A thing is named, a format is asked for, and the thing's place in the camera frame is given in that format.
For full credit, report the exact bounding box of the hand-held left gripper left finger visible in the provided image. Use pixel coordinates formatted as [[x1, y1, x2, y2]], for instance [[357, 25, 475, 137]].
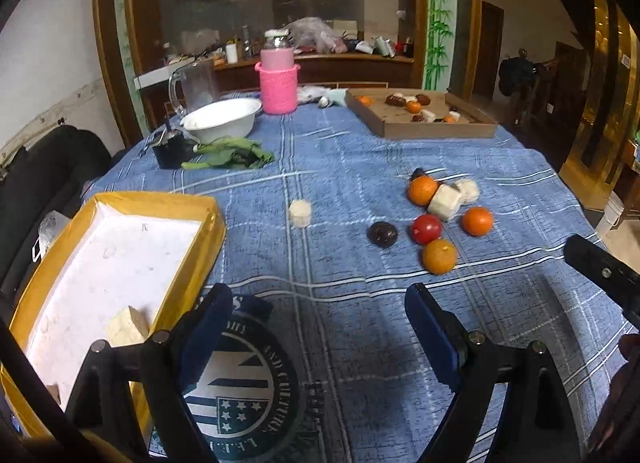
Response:
[[65, 283, 236, 463]]

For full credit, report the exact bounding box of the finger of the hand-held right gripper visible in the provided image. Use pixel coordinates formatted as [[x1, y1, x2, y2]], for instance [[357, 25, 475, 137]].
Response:
[[564, 234, 640, 329]]

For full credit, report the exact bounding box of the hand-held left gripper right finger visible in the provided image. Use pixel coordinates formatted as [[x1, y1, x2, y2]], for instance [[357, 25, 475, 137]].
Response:
[[404, 283, 583, 463]]

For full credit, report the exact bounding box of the cream tofu cube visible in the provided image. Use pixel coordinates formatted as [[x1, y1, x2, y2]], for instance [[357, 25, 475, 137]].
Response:
[[106, 306, 151, 346]]

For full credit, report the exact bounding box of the orange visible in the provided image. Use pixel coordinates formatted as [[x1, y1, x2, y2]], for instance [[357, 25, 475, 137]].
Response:
[[407, 176, 439, 207], [422, 239, 458, 275], [461, 206, 495, 237]]

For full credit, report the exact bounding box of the red tomato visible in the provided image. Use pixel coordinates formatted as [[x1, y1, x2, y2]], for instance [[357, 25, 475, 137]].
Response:
[[410, 214, 444, 245]]

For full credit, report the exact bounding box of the yellow tray with white base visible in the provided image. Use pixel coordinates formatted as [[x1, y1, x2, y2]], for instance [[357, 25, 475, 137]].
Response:
[[0, 192, 227, 444]]

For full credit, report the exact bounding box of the white round food piece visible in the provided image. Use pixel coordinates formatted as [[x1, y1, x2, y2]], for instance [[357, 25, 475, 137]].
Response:
[[452, 178, 481, 205]]

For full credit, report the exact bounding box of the cream cylinder food piece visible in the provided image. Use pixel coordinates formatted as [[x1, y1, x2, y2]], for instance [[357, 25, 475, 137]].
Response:
[[289, 200, 312, 229]]

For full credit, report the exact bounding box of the person's right hand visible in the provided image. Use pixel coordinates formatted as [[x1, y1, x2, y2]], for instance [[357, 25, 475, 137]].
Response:
[[587, 333, 640, 454]]

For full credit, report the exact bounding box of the white bucket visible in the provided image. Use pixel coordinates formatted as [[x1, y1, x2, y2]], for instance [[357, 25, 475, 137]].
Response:
[[595, 192, 626, 239]]

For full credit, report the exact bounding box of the dark purple plum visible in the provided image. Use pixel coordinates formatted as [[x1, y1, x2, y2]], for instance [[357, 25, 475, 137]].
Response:
[[366, 222, 399, 250]]

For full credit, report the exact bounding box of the large white food cube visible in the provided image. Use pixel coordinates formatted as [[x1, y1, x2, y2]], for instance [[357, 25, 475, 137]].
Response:
[[426, 184, 466, 222]]

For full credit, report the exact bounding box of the blue plaid tablecloth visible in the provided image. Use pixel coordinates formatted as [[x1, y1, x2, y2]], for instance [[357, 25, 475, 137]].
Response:
[[82, 90, 636, 463]]

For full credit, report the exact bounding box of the green leafy vegetable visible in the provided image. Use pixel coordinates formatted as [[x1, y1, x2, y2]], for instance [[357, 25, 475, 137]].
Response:
[[181, 137, 276, 171]]

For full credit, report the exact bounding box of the clear plastic bag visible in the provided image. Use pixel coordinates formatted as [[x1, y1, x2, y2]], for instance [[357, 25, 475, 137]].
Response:
[[37, 210, 71, 249]]

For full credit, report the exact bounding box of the black cup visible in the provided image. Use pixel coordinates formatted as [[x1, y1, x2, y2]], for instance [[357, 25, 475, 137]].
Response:
[[151, 126, 198, 170]]

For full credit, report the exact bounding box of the shallow cardboard box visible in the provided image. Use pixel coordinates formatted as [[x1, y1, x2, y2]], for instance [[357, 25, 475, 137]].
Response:
[[345, 88, 500, 140]]

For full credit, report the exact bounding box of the white bowl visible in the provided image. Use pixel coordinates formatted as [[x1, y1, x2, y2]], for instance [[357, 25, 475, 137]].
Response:
[[179, 98, 263, 145]]

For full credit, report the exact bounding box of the dark backpack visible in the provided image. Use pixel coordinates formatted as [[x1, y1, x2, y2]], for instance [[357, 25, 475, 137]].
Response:
[[498, 56, 536, 98]]

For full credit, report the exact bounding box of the black sofa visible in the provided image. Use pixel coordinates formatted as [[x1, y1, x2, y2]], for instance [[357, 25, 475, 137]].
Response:
[[0, 124, 113, 294]]

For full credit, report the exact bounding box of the white crumpled cloth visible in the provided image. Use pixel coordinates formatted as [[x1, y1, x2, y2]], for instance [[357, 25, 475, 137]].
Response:
[[299, 86, 349, 109]]

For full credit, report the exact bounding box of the white flat board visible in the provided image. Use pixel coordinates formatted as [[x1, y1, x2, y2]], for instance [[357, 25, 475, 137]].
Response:
[[134, 66, 191, 90]]

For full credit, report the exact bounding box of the wooden sideboard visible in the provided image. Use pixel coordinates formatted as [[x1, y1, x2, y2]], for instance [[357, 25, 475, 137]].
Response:
[[135, 54, 416, 111]]

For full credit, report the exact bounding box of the glass jar with pink drink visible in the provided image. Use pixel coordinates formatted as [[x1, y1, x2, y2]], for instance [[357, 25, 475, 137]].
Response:
[[261, 29, 293, 69]]

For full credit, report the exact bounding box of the wooden framed glass partition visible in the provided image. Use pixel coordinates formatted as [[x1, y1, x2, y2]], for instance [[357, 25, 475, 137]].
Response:
[[92, 0, 483, 144]]

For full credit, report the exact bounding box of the crumpled translucent plastic bag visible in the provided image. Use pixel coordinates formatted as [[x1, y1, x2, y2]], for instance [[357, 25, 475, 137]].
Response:
[[285, 16, 346, 54]]

